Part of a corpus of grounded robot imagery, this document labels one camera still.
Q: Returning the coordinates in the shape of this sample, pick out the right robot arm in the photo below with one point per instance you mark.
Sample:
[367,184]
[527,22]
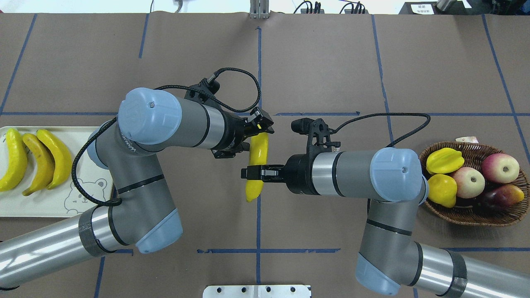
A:
[388,258]

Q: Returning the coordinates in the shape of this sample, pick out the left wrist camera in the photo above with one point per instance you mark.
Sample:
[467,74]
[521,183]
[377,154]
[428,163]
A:
[202,91]

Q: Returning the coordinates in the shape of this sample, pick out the pink apple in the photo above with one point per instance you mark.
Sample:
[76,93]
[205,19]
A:
[470,182]
[500,168]

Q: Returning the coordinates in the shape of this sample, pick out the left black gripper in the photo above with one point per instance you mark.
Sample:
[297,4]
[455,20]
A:
[233,133]

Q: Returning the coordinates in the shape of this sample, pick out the yellow star fruit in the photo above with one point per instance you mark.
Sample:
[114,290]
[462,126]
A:
[443,161]

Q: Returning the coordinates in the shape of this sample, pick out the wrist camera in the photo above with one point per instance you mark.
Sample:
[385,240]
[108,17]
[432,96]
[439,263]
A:
[202,91]
[318,135]

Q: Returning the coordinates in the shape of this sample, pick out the white bear tray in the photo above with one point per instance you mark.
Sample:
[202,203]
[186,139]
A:
[65,200]

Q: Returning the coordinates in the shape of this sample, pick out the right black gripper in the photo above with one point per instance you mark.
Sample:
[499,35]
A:
[297,173]

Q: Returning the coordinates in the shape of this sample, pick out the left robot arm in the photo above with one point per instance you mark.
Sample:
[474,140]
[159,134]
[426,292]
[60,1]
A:
[144,213]

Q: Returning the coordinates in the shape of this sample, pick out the pink apple back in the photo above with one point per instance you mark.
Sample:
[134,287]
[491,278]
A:
[470,182]

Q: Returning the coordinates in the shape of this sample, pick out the yellow lemon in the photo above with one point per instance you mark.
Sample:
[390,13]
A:
[442,190]

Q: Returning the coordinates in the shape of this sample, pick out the black power box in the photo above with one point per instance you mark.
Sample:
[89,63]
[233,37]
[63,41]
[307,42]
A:
[431,8]

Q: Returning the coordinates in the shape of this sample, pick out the pink apple front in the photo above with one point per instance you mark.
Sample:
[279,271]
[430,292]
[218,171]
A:
[500,168]

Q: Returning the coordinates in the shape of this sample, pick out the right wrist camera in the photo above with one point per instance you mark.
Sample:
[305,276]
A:
[318,135]

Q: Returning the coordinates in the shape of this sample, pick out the dark red mango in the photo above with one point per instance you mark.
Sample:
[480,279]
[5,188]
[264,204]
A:
[501,198]

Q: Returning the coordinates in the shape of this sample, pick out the aluminium frame post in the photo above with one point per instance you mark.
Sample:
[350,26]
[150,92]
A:
[259,9]

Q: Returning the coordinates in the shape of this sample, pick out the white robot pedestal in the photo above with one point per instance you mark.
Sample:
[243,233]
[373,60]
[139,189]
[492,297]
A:
[258,291]

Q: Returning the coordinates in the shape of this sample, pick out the basket paper tag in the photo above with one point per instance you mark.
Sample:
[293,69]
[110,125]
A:
[467,139]

